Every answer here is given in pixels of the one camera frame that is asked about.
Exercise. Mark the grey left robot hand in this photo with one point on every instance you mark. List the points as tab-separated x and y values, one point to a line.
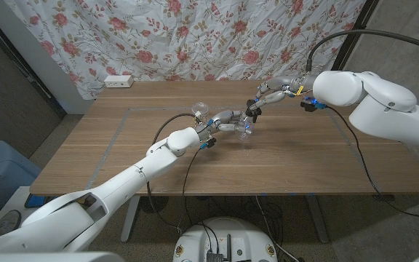
226	117

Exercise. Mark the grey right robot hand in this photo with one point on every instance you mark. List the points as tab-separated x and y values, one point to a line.
280	84

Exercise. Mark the clear plastic spray bottle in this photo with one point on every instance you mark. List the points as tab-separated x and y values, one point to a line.
245	134

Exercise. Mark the black trigger sprayer head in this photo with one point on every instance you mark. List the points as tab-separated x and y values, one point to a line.
254	114

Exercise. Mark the white robot shoulder housing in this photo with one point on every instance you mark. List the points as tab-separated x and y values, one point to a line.
49	257

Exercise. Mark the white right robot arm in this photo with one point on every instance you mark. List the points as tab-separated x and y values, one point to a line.
384	105

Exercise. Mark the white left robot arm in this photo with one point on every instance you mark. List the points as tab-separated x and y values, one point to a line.
151	167

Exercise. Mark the clear glass cup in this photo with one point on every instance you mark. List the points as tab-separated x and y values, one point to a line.
199	109

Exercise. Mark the black backdrop stand pole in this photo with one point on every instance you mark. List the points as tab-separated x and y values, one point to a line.
353	38
20	63

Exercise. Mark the floral print backdrop cloth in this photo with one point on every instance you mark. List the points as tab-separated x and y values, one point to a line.
195	36

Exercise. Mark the white power strip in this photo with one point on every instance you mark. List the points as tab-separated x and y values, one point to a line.
118	81

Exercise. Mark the black floor fan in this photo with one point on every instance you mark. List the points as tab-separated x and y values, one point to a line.
153	204

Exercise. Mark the white robot torso base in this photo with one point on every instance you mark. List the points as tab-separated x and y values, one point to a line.
227	236

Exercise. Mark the grey table leg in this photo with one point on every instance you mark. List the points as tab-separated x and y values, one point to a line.
318	222

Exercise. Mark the white table leg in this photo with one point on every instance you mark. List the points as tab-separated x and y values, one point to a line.
129	222

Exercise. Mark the blue floor pad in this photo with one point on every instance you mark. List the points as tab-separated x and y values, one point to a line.
40	201

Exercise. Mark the blue plastic bin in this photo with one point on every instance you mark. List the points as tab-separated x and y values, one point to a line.
2	171

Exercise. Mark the grey shoe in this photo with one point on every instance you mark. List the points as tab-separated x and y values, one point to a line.
8	222

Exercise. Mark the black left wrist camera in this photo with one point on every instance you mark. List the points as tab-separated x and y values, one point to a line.
209	143

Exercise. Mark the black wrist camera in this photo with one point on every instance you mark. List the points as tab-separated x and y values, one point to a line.
308	106
209	143

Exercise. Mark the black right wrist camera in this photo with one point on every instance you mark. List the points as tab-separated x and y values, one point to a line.
308	106

